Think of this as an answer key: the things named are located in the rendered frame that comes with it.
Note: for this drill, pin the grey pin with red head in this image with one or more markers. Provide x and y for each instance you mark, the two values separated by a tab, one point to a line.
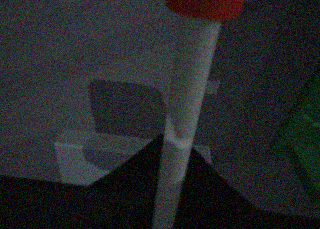
197	34

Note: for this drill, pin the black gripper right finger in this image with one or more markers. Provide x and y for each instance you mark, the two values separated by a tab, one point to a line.
208	202

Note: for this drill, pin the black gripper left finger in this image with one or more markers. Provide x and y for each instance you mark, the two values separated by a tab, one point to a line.
122	199

